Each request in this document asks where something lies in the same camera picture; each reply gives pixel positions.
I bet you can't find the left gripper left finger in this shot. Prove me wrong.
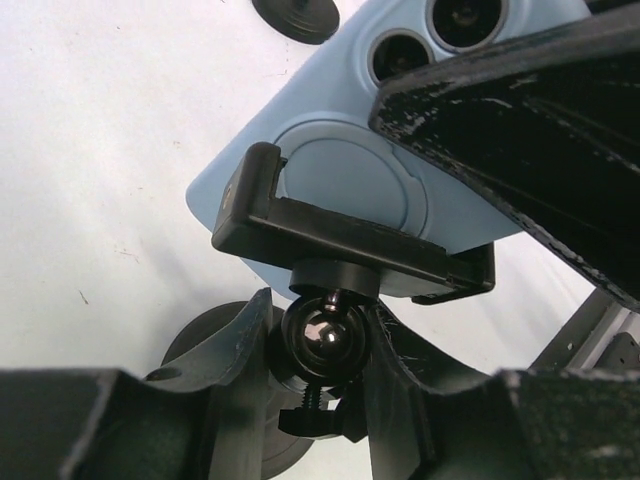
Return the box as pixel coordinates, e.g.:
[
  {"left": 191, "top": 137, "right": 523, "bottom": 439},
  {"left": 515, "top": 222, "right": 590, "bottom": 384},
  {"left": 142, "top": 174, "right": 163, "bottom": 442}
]
[{"left": 1, "top": 288, "right": 273, "bottom": 479}]

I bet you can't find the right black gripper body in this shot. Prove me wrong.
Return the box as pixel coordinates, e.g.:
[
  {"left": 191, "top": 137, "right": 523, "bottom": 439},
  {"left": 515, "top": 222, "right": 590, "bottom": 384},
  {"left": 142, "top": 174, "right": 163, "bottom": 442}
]
[{"left": 532, "top": 289, "right": 639, "bottom": 370}]

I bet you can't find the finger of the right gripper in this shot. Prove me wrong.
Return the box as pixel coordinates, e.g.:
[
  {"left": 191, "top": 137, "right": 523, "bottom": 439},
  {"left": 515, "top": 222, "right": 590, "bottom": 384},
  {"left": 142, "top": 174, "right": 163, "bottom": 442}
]
[{"left": 369, "top": 9, "right": 639, "bottom": 310}]

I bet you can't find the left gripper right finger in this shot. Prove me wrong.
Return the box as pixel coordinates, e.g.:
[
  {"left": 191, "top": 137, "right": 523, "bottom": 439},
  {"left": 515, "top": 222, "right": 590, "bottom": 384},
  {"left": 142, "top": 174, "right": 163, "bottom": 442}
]
[{"left": 367, "top": 303, "right": 639, "bottom": 479}]

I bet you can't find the black phone stand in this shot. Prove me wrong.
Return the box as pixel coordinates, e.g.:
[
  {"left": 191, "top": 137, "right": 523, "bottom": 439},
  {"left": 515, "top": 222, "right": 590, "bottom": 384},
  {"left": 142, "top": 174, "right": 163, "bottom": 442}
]
[
  {"left": 252, "top": 0, "right": 340, "bottom": 45},
  {"left": 159, "top": 141, "right": 497, "bottom": 466}
]

